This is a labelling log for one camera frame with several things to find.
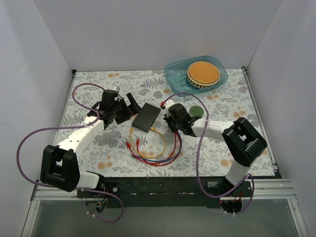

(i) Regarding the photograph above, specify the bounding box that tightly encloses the black network switch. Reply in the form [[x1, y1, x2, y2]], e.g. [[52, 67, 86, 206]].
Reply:
[[132, 103, 161, 133]]

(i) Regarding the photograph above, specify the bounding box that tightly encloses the yellow ethernet cable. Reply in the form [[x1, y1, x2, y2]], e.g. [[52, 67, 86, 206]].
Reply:
[[129, 126, 167, 159]]

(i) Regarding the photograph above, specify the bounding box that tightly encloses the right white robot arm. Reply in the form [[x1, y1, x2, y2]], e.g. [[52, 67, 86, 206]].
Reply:
[[160, 100, 267, 198]]

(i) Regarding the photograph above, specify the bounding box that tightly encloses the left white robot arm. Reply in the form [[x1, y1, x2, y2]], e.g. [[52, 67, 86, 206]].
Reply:
[[40, 89, 142, 198]]

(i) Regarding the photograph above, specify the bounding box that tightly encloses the floral table mat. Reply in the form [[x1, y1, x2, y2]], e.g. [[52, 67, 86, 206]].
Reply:
[[56, 69, 261, 177]]

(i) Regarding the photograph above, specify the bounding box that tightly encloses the teal plastic container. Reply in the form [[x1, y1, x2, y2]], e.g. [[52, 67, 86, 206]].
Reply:
[[164, 56, 228, 94]]

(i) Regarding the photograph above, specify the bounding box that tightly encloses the woven round coasters stack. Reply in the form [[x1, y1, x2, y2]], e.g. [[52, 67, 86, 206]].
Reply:
[[187, 61, 220, 88]]

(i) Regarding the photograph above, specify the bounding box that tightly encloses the blue ethernet cable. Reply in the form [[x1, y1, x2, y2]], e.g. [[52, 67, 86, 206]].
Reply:
[[133, 130, 183, 165]]

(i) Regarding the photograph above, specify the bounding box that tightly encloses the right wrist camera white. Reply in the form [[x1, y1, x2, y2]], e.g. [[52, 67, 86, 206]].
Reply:
[[160, 99, 175, 117]]

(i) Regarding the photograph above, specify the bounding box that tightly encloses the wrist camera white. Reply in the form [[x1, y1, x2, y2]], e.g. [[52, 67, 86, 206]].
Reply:
[[160, 99, 175, 117], [112, 86, 123, 101]]

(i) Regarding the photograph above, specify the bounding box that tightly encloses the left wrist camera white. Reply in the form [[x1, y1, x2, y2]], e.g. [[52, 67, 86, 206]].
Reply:
[[112, 86, 123, 101]]

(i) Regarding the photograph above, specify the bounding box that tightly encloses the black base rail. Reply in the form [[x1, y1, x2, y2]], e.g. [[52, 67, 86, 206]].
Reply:
[[77, 177, 229, 208]]

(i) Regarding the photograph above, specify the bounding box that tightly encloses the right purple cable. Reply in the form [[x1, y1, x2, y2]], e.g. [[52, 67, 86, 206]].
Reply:
[[160, 92, 255, 215]]

